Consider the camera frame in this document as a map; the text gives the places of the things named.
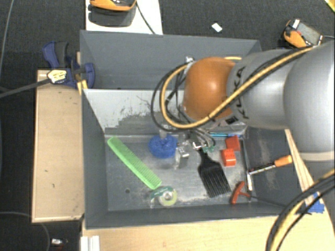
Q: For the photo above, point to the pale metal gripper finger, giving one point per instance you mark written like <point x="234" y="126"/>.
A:
<point x="184" y="158"/>
<point x="162" y="134"/>

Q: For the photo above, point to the blue-topped clear container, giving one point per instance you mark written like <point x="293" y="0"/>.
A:
<point x="162" y="149"/>

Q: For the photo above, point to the black wide-tooth pick comb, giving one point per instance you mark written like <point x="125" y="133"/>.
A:
<point x="213" y="175"/>

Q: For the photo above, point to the blue pen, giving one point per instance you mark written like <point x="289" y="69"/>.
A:
<point x="222" y="134"/>

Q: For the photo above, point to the green comb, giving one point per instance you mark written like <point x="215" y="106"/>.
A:
<point x="134" y="163"/>

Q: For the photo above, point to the green and white tape roll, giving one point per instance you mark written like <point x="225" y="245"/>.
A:
<point x="167" y="197"/>

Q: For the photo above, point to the red toy brick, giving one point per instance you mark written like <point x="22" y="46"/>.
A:
<point x="233" y="142"/>
<point x="229" y="158"/>

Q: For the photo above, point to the grey metal bin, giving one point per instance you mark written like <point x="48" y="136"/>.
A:
<point x="125" y="61"/>

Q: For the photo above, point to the pale wood board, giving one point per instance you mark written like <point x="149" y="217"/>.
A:
<point x="58" y="150"/>

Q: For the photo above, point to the black cylinder on white bracket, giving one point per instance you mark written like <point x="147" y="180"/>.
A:
<point x="197" y="145"/>

